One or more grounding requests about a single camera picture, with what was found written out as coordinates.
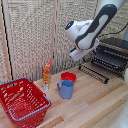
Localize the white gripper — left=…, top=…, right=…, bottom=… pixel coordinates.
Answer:
left=68, top=38, right=101, bottom=62

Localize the red bowl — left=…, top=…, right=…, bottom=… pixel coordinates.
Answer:
left=60, top=71, right=78, bottom=84

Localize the black oven door rack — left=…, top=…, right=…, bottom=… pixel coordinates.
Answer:
left=77, top=63, right=111, bottom=85

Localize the black dish rack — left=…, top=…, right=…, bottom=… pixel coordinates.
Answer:
left=90, top=37, right=128, bottom=80

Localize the blue plastic mug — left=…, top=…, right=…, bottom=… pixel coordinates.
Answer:
left=56, top=79, right=76, bottom=100

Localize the beige woven folding screen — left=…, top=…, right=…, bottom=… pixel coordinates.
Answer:
left=0, top=0, right=128, bottom=85

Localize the red plastic shopping basket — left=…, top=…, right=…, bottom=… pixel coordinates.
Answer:
left=0, top=77, right=52, bottom=128

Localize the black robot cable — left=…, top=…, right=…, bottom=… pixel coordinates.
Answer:
left=99, top=22, right=128, bottom=38

